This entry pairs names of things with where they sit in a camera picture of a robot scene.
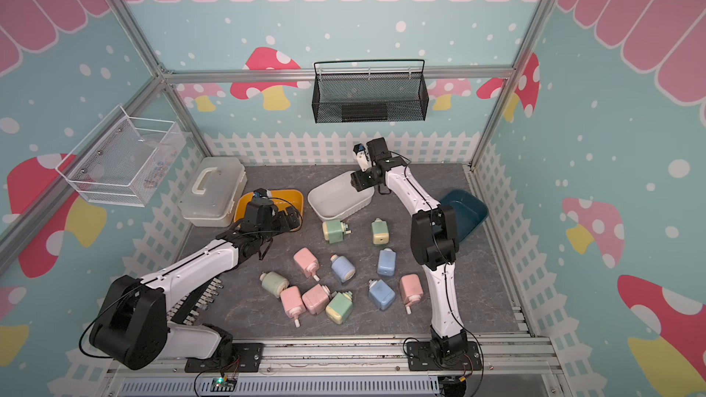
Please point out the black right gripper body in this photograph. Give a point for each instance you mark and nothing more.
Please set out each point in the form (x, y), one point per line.
(364, 179)

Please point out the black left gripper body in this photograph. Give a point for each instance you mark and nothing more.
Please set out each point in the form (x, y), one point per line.
(279, 223)

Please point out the yellow plastic storage tub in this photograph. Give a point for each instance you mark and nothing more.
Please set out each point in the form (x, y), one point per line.
(292, 201)

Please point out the white plastic storage tub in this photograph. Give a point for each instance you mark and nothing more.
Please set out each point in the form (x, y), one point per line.
(337, 199)

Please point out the dark teal storage tub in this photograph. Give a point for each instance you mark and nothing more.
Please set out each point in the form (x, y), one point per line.
(470, 212)

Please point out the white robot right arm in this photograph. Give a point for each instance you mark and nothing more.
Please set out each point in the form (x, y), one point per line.
(434, 241)

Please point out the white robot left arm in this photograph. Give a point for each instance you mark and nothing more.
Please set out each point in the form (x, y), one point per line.
(135, 325)

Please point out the white lidded plastic case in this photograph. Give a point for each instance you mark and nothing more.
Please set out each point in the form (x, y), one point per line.
(212, 194)

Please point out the pink sharpener upper left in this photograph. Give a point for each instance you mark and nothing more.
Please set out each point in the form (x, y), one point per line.
(307, 263)

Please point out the pink sharpener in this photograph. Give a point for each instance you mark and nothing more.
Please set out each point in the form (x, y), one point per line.
(411, 291)
(292, 303)
(316, 299)
(307, 263)

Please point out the pale green round sharpener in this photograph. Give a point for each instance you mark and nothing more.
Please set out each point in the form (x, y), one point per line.
(274, 283)

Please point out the green sharpener near tubs left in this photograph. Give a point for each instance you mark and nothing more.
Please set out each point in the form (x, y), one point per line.
(335, 231)

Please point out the green sharpener tubs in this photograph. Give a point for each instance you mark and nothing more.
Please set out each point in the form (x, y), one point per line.
(380, 232)
(335, 231)

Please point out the green sharpener near tubs right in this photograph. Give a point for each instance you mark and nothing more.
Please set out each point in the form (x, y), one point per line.
(380, 232)

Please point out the pink sharpener lower left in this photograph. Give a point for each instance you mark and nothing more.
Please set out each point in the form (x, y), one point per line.
(292, 303)

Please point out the blue sharpener centre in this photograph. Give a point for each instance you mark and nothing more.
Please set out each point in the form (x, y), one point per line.
(343, 269)

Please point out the blue sharpener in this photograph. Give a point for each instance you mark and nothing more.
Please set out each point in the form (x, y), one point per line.
(381, 294)
(386, 263)
(343, 269)

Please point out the pink sharpener lower centre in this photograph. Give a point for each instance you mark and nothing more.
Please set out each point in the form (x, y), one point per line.
(316, 299)

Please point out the blue sharpener upper right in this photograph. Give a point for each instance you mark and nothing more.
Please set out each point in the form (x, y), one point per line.
(386, 263)

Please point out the green sharpener lower centre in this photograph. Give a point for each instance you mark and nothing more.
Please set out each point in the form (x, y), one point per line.
(340, 307)

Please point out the pink sharpener far right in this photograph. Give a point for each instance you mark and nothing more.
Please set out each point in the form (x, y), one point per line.
(411, 291)

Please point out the blue sharpener lower right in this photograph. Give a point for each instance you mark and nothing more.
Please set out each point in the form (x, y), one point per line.
(381, 294)

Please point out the green circuit board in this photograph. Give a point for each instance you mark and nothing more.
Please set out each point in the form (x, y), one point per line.
(223, 385)

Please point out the black wire mesh basket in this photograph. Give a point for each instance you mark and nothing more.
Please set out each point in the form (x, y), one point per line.
(370, 91)

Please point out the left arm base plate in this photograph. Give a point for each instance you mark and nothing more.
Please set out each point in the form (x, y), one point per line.
(237, 357)

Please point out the white wire wall basket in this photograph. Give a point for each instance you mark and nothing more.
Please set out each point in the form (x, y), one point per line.
(123, 160)

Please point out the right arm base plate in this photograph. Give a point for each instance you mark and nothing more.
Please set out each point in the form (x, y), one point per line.
(421, 356)

